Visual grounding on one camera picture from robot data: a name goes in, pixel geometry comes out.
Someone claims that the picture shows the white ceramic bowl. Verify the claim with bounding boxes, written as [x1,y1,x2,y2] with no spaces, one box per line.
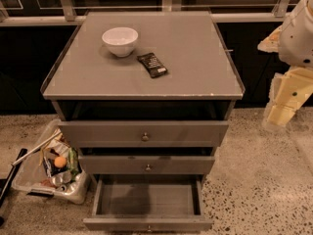
[102,27,139,57]

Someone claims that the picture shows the orange ball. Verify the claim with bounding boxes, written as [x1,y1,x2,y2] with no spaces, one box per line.
[54,157,67,168]

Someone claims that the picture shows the metal railing frame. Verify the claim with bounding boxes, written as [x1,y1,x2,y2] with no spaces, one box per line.
[0,0,299,26]

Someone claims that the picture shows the black snack bar packet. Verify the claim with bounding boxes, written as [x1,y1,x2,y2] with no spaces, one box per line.
[137,53,167,78]

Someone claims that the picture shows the grey top drawer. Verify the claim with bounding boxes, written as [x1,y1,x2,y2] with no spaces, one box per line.
[59,120,229,148]

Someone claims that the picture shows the green snack packet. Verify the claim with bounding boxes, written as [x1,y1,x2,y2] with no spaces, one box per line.
[67,148,79,176]

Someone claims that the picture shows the grey drawer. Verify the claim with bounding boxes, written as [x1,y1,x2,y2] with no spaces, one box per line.
[84,174,212,232]
[79,148,215,175]
[59,120,229,148]

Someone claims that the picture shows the grey middle drawer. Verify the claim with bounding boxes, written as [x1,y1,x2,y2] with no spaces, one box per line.
[79,148,215,175]

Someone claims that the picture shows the grey drawer cabinet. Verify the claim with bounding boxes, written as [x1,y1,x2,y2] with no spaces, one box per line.
[40,11,246,185]

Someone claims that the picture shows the black flat bar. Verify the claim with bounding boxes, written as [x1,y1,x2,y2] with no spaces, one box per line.
[0,148,27,207]

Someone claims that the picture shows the grey bottom drawer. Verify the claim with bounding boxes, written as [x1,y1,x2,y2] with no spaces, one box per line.
[84,174,212,232]

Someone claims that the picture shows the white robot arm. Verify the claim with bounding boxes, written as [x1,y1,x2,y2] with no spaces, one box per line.
[257,0,313,127]

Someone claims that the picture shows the white stick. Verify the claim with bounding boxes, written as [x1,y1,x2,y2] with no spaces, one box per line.
[12,130,62,166]

